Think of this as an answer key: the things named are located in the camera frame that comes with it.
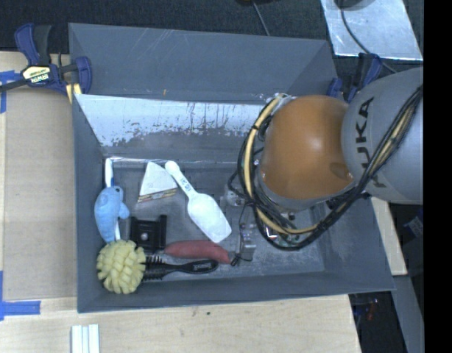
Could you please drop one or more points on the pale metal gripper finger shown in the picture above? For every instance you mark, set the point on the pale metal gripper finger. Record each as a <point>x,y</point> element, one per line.
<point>247,232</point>
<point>248,252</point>

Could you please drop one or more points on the grey metal bin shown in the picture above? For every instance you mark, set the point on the grey metal bin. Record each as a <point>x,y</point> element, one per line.
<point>196,64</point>

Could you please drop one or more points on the red-brown sweet potato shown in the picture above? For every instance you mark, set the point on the red-brown sweet potato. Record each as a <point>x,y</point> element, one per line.
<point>196,250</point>

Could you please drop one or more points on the black square plastic bracket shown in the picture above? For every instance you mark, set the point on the black square plastic bracket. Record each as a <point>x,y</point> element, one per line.
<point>148,232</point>

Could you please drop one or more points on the white triangular box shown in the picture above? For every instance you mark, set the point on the white triangular box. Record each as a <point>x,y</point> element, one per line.
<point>156,182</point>

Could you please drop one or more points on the white plastic scoop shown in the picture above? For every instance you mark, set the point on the white plastic scoop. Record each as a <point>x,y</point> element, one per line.
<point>207,215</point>

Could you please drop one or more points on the blue toy animal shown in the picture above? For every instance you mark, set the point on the blue toy animal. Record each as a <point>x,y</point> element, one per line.
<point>107,212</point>

